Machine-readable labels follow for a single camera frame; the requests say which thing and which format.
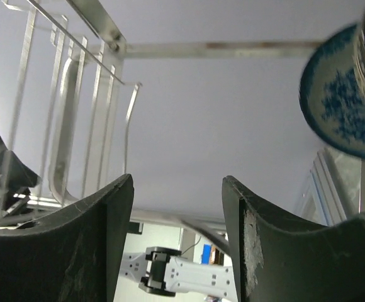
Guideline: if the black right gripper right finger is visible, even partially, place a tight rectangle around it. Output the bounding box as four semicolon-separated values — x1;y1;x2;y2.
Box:
222;176;365;301

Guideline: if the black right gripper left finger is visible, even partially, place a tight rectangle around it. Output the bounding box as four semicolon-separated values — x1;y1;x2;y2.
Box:
0;174;134;301

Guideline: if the steel wire dish rack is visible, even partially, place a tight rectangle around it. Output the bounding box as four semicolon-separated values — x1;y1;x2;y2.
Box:
0;0;359;252

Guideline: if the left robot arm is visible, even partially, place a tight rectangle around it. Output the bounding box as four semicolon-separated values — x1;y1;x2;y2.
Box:
0;136;237;301

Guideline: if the blue floral white bowl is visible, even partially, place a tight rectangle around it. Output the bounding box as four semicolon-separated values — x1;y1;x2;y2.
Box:
299;23;365;160

